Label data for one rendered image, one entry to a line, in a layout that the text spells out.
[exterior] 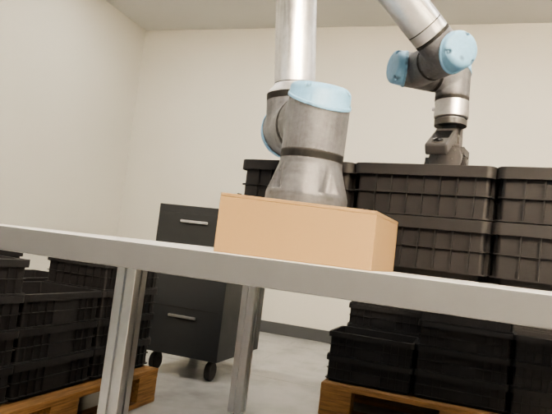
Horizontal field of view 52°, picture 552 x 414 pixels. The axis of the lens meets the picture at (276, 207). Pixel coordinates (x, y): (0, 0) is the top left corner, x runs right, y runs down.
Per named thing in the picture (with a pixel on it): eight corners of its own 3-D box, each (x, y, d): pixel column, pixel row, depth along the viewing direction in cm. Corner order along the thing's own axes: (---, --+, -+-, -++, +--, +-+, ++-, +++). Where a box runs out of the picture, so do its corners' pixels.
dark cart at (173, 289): (211, 386, 284) (234, 209, 291) (135, 370, 299) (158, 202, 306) (255, 367, 342) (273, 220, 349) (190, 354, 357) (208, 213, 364)
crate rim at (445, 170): (495, 177, 110) (496, 165, 110) (351, 172, 125) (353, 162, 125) (517, 204, 145) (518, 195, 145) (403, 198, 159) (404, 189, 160)
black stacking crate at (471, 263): (485, 282, 108) (491, 221, 109) (342, 264, 123) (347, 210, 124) (511, 284, 143) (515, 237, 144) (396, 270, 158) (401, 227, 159)
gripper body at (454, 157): (469, 177, 128) (472, 126, 129) (461, 171, 120) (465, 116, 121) (434, 177, 132) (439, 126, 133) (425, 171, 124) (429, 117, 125)
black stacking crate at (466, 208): (489, 226, 109) (495, 168, 110) (348, 215, 124) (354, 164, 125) (513, 241, 144) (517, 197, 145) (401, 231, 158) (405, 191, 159)
